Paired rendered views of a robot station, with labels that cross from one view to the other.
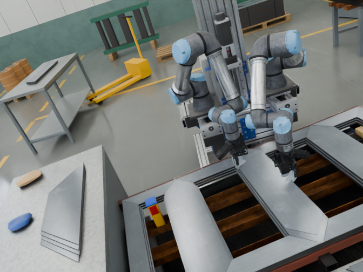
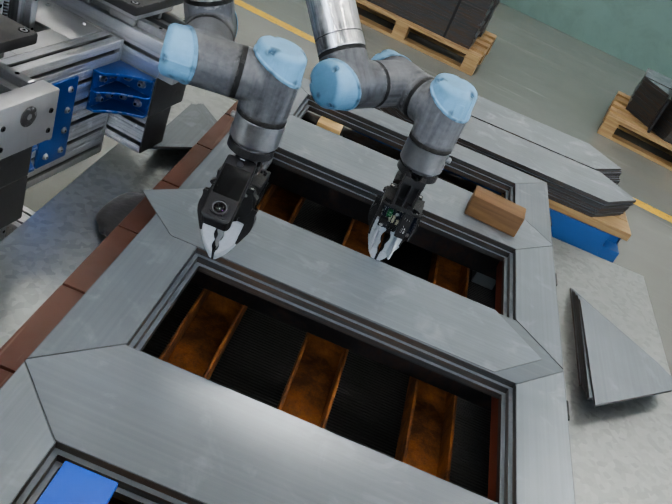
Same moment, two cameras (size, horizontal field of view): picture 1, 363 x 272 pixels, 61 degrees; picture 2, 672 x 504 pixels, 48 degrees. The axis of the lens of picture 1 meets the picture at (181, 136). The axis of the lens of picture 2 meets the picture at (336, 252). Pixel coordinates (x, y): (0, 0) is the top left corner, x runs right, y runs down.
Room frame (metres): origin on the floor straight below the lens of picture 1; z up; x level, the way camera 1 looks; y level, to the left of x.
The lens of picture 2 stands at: (1.13, 0.74, 1.57)
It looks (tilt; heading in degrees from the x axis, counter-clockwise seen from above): 32 degrees down; 274
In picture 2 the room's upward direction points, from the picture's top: 24 degrees clockwise
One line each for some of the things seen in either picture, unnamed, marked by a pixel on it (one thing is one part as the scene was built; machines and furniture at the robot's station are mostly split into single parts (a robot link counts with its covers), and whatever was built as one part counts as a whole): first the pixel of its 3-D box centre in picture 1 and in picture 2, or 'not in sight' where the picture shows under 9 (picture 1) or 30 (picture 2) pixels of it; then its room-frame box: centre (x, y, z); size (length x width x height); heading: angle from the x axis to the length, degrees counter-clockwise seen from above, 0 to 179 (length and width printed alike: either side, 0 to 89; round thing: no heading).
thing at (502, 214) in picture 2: not in sight; (495, 211); (0.96, -0.81, 0.87); 0.12 x 0.06 x 0.05; 179
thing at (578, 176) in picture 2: not in sight; (500, 139); (0.97, -1.40, 0.82); 0.80 x 0.40 x 0.06; 5
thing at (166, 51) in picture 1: (181, 48); not in sight; (7.31, -0.68, 0.07); 1.20 x 0.80 x 0.14; 82
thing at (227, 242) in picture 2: (240, 162); (232, 233); (1.36, -0.26, 0.89); 0.06 x 0.03 x 0.09; 95
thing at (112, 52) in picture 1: (127, 32); not in sight; (8.82, 0.49, 0.58); 1.60 x 0.60 x 1.17; 81
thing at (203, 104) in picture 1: (202, 99); not in sight; (1.90, -0.21, 1.09); 0.15 x 0.15 x 0.10
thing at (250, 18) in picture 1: (257, 13); not in sight; (7.25, -2.59, 0.28); 1.20 x 0.80 x 0.57; 87
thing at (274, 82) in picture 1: (274, 77); not in sight; (1.85, -0.70, 1.09); 0.15 x 0.15 x 0.10
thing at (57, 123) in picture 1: (56, 97); not in sight; (5.22, 1.81, 0.49); 1.80 x 0.70 x 0.99; 173
